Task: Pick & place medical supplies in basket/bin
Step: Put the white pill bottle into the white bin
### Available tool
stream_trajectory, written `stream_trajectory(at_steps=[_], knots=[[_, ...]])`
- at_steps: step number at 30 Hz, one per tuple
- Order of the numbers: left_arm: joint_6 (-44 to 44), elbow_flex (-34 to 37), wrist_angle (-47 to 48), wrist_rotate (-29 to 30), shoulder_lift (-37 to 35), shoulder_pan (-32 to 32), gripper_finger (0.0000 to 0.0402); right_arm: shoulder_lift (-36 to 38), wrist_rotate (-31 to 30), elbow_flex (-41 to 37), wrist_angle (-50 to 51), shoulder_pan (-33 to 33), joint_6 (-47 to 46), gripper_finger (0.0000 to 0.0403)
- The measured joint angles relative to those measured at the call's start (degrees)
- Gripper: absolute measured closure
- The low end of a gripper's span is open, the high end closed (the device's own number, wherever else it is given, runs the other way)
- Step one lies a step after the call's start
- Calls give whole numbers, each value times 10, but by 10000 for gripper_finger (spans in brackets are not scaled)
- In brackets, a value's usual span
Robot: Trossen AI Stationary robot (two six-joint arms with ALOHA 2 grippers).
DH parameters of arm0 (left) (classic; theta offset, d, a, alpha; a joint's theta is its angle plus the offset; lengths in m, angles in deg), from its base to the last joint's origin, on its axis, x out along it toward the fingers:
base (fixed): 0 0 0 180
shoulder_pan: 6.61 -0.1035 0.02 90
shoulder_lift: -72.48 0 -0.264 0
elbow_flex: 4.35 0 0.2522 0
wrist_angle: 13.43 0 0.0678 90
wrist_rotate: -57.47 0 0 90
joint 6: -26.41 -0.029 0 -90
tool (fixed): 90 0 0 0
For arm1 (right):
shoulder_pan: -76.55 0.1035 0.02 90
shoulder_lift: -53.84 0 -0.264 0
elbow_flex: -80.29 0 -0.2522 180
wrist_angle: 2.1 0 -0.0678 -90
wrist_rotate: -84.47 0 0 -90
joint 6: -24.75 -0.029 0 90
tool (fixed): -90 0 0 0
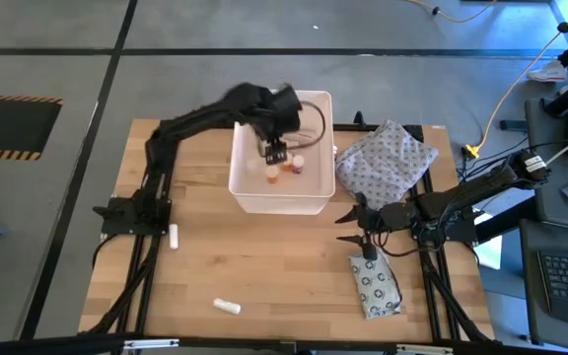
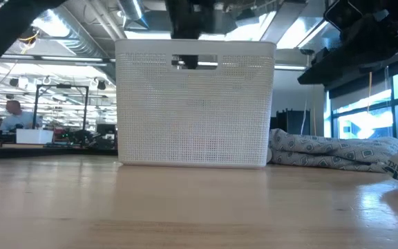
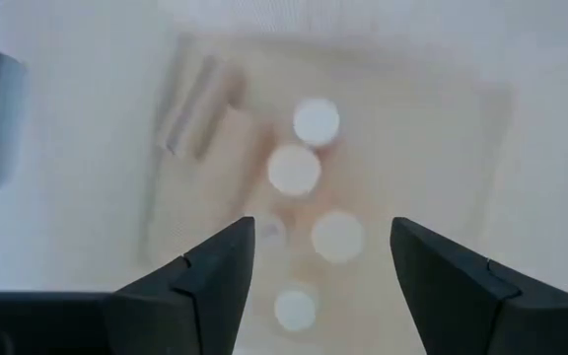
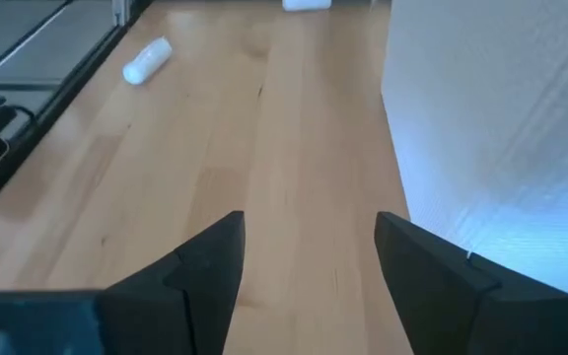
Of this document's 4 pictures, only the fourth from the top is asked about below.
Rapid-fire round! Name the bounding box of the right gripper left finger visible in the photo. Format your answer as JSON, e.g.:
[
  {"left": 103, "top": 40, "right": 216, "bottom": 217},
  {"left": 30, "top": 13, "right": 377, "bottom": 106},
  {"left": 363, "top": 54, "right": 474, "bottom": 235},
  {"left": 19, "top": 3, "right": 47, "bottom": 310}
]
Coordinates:
[{"left": 97, "top": 210, "right": 247, "bottom": 355}]

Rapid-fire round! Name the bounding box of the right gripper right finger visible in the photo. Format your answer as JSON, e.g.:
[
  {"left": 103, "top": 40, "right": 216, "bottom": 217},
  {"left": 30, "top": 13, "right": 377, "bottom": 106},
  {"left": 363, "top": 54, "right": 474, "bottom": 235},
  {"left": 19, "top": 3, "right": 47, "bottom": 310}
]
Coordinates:
[{"left": 373, "top": 211, "right": 568, "bottom": 355}]

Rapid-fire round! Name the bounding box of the white perforated plastic basket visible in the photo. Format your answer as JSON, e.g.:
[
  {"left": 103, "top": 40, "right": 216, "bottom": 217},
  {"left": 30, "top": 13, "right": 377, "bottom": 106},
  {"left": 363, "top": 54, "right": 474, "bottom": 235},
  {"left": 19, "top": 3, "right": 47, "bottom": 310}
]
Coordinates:
[{"left": 380, "top": 0, "right": 568, "bottom": 297}]

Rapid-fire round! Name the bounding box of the white cylindrical object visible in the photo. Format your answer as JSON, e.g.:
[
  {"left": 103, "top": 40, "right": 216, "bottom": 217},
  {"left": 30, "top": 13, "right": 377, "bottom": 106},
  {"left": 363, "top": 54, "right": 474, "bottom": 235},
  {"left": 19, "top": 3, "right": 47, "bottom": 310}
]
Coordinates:
[{"left": 281, "top": 0, "right": 333, "bottom": 13}]

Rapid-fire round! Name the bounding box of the black camera cable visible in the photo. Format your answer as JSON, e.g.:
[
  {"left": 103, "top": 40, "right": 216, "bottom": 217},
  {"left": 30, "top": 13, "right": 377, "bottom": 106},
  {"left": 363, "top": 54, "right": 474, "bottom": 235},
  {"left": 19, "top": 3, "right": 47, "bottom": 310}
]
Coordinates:
[{"left": 0, "top": 96, "right": 38, "bottom": 133}]

